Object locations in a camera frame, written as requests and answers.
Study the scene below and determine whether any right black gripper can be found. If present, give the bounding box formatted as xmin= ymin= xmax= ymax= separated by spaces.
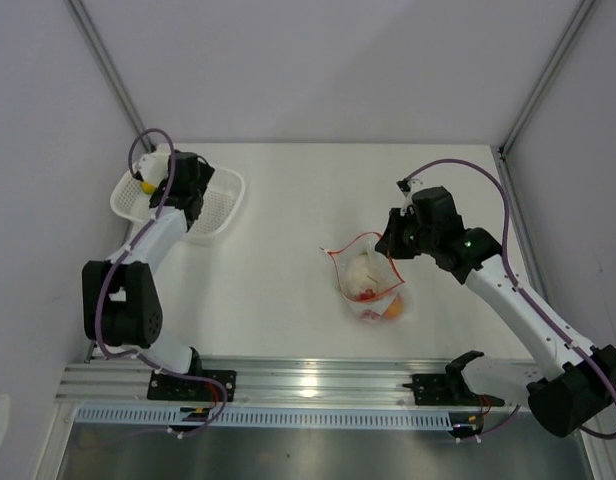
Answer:
xmin=375 ymin=208 xmax=438 ymax=260

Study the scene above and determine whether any yellow green toy mango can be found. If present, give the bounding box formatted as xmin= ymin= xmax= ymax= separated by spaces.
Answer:
xmin=140 ymin=182 xmax=156 ymax=195

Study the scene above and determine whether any clear red zip bag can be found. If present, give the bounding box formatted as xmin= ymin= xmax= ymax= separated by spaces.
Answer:
xmin=321 ymin=231 xmax=406 ymax=324

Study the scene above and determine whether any red toy tomato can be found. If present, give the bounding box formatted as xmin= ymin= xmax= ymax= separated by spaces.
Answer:
xmin=382 ymin=295 xmax=404 ymax=320

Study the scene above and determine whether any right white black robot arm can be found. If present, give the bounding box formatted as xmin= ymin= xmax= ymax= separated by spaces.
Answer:
xmin=375 ymin=180 xmax=616 ymax=438

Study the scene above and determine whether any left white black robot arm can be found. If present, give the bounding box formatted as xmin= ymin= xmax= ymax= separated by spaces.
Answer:
xmin=82 ymin=150 xmax=215 ymax=400

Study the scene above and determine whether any white perforated plastic basket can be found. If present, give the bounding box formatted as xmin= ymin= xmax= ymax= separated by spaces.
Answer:
xmin=110 ymin=151 xmax=246 ymax=247

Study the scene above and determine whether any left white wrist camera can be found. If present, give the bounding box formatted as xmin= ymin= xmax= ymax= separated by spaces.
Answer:
xmin=133 ymin=153 xmax=169 ymax=186

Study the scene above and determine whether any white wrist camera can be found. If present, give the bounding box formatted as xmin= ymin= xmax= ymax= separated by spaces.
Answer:
xmin=397 ymin=177 xmax=424 ymax=216
xmin=133 ymin=153 xmax=169 ymax=186

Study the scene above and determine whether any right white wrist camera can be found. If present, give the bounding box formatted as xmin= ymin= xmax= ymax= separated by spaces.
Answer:
xmin=397 ymin=177 xmax=424 ymax=216

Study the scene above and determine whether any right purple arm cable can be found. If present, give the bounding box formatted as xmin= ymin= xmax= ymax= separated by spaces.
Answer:
xmin=397 ymin=158 xmax=616 ymax=441

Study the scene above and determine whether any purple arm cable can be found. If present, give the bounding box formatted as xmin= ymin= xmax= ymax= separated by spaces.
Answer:
xmin=90 ymin=128 xmax=229 ymax=441
xmin=397 ymin=158 xmax=616 ymax=441

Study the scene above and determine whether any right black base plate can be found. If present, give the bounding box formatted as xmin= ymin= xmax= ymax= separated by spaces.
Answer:
xmin=402 ymin=373 xmax=505 ymax=407

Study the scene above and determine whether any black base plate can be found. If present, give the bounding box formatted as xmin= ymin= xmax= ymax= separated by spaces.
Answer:
xmin=146 ymin=370 xmax=237 ymax=403
xmin=402 ymin=373 xmax=505 ymax=407

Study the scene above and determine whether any left aluminium frame post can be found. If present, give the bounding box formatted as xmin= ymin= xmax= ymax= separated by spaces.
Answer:
xmin=64 ymin=0 xmax=146 ymax=135

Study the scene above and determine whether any aluminium frame post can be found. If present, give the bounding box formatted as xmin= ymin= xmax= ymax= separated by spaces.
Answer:
xmin=497 ymin=0 xmax=603 ymax=160
xmin=64 ymin=0 xmax=146 ymax=135

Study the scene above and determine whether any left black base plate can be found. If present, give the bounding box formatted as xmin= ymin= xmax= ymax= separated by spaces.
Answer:
xmin=146 ymin=370 xmax=237 ymax=403

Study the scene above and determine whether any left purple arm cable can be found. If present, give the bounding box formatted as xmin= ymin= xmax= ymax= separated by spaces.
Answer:
xmin=90 ymin=128 xmax=229 ymax=441

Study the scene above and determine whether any aluminium mounting rail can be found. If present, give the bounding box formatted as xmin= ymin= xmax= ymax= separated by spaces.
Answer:
xmin=54 ymin=355 xmax=601 ymax=412

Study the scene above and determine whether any white slotted cable duct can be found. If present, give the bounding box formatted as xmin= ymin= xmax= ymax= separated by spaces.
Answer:
xmin=75 ymin=404 xmax=453 ymax=431

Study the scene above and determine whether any right aluminium frame post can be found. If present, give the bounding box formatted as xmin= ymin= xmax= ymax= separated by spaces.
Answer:
xmin=497 ymin=0 xmax=603 ymax=160

